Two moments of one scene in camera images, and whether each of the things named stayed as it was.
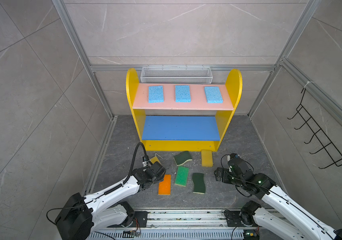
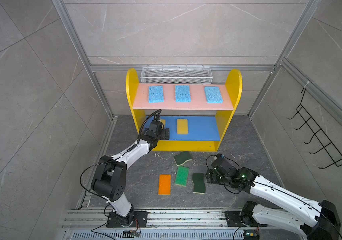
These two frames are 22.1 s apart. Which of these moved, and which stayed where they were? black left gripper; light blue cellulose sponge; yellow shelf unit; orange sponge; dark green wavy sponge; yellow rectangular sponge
Moved: black left gripper; yellow rectangular sponge
Stayed: dark green wavy sponge; light blue cellulose sponge; orange sponge; yellow shelf unit
